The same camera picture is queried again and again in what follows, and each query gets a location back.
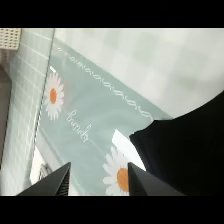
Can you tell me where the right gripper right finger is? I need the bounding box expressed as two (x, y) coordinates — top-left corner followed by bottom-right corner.
(127, 162), (185, 197)

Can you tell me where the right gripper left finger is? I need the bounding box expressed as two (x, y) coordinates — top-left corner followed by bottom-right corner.
(17, 162), (72, 197)

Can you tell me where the black garment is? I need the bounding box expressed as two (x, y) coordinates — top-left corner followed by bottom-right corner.
(129, 89), (224, 197)

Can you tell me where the white mesh basket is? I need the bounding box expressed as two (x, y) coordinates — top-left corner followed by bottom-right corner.
(0, 28), (23, 52)

